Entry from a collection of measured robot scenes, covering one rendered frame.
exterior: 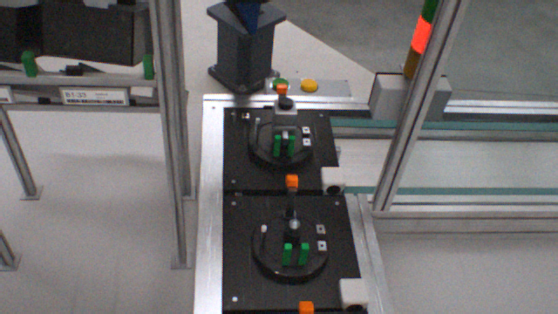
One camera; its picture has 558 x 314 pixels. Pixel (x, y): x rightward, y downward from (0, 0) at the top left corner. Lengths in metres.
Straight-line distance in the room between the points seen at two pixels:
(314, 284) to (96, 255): 0.44
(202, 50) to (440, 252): 0.87
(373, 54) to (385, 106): 2.30
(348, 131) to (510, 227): 0.40
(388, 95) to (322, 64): 0.68
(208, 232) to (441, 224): 0.48
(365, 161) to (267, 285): 0.42
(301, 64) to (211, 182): 0.59
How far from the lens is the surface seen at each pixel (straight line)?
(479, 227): 1.17
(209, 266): 0.94
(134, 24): 0.74
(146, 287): 1.04
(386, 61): 3.15
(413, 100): 0.85
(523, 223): 1.21
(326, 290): 0.91
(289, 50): 1.58
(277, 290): 0.90
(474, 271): 1.16
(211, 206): 1.02
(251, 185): 1.03
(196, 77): 1.46
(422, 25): 0.81
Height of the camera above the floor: 1.75
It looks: 46 degrees down
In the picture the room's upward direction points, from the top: 7 degrees clockwise
